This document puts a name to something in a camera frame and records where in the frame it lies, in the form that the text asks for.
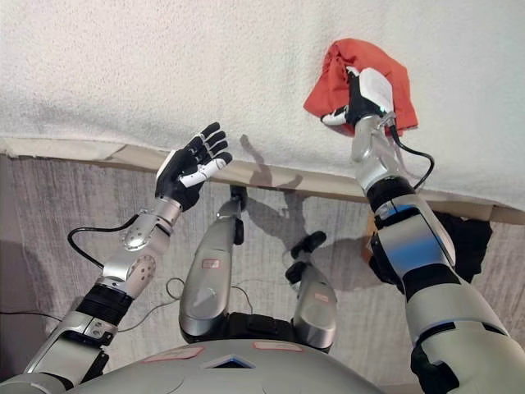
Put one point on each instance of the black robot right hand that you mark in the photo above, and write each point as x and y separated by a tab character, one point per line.
373	90

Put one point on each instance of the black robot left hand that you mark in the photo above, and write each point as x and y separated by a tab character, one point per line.
182	176

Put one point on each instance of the red cloth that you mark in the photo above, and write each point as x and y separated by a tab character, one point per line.
328	94

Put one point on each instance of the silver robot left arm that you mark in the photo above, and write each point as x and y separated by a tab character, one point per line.
127	262

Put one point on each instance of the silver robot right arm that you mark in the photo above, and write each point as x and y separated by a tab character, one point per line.
418	254

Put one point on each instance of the beige upholstered bed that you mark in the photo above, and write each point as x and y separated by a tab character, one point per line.
61	148

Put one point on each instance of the silver robot left leg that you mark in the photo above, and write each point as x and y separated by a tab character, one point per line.
209	279

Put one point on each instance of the silver robot leg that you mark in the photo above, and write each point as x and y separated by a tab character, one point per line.
209	279
313	299

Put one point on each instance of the white terry blanket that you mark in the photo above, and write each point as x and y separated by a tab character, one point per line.
164	61

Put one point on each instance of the grey woven rug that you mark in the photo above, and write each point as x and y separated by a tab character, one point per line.
49	213

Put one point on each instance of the silver robot right leg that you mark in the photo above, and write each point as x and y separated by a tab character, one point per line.
313	299

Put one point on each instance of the grey robot torso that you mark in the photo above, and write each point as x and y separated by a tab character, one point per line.
229	369

